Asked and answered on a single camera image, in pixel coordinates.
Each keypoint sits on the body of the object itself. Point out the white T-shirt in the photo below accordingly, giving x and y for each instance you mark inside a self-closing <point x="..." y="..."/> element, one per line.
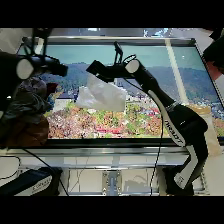
<point x="103" y="96"/>

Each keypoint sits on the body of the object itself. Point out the silver frame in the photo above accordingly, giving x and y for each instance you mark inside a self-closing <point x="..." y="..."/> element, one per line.
<point x="111" y="181"/>

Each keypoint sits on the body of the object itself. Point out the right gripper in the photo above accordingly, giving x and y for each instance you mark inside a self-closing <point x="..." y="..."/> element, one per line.
<point x="106" y="71"/>

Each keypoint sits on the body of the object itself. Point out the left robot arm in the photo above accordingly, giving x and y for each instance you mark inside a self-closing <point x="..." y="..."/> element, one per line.
<point x="10" y="76"/>

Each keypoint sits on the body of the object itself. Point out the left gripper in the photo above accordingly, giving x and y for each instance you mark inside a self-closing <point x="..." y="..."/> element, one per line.
<point x="56" y="67"/>

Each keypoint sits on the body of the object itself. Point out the black garment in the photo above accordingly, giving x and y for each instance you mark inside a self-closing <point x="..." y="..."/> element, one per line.
<point x="215" y="53"/>

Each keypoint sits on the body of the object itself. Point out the red garment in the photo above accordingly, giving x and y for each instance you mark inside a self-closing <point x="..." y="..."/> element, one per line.
<point x="215" y="72"/>

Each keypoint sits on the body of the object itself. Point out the grey garment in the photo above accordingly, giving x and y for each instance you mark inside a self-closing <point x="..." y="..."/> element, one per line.
<point x="28" y="100"/>

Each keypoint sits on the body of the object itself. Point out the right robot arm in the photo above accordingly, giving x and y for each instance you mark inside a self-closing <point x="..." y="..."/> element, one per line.
<point x="180" y="123"/>

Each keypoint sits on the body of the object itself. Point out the brown garment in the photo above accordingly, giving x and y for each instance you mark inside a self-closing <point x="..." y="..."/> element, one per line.
<point x="30" y="133"/>

